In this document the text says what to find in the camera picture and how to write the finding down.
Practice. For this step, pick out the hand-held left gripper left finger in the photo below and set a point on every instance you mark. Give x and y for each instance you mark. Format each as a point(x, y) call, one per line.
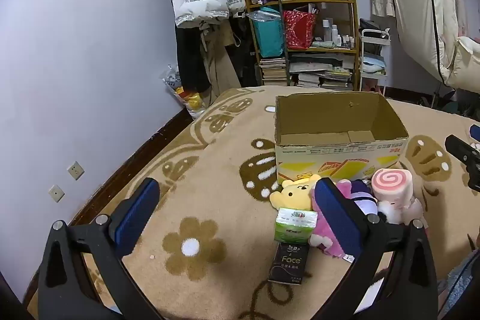
point(137, 218)

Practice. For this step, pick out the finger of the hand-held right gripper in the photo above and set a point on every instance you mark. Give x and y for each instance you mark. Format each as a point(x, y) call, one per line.
point(465, 158)
point(475, 133)

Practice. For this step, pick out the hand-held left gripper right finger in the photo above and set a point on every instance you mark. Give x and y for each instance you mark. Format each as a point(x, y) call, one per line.
point(337, 218)

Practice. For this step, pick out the pink bunny plush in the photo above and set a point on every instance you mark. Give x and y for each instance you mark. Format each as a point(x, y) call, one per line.
point(323, 233)

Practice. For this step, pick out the purple plush doll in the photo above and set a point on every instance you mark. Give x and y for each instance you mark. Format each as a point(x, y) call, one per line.
point(362, 194)

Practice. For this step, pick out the green tissue pack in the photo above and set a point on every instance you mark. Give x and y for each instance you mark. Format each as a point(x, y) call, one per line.
point(294, 226)

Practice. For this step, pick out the yellow bear plush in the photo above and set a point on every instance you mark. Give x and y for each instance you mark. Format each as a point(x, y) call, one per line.
point(294, 190)

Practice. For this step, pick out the white fluffy plush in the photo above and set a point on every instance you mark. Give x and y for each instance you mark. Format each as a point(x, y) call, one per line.
point(392, 213)

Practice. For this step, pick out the pink swirl roll plush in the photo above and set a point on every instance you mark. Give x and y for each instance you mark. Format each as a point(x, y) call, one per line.
point(390, 185)

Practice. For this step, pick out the printed cardboard box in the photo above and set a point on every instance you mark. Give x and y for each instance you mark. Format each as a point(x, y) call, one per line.
point(337, 155)

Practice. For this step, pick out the black tissue pack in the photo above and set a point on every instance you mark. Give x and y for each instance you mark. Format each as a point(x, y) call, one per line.
point(289, 263)

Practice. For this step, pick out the beige flower blanket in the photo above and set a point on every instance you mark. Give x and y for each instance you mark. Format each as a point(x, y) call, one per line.
point(225, 222)

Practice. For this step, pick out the blue fleece clothing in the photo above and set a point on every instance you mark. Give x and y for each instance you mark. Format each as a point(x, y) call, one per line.
point(459, 286)

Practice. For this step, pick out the white utility cart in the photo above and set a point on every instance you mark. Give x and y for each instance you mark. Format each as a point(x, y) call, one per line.
point(373, 54)

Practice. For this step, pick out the clear plastic bag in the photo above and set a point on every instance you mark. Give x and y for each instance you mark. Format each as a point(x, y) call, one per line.
point(183, 95)

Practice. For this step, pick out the pile of books and papers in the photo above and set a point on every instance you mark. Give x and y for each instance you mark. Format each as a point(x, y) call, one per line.
point(326, 78)

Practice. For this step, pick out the white fabric cover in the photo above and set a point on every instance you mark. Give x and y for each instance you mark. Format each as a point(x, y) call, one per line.
point(416, 5)

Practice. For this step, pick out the stack of books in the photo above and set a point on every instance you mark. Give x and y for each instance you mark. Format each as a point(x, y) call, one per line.
point(273, 70)

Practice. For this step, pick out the wooden shelf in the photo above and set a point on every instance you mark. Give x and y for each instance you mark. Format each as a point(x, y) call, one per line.
point(356, 24)

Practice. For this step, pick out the group of small bottles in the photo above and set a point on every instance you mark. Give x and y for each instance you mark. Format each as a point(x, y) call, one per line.
point(337, 37)

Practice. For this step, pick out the dark hanging clothes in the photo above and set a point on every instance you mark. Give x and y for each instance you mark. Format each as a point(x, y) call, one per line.
point(191, 54)

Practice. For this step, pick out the beige hanging pants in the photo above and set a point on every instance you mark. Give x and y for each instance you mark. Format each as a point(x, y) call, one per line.
point(219, 61)

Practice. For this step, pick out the red patterned bag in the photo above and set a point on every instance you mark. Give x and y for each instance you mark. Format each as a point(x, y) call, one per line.
point(298, 27)

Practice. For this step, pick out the teal bag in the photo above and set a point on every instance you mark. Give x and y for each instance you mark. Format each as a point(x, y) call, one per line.
point(268, 33)

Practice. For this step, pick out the white wall socket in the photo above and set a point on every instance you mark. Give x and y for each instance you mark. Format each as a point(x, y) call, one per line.
point(75, 170)
point(56, 193)

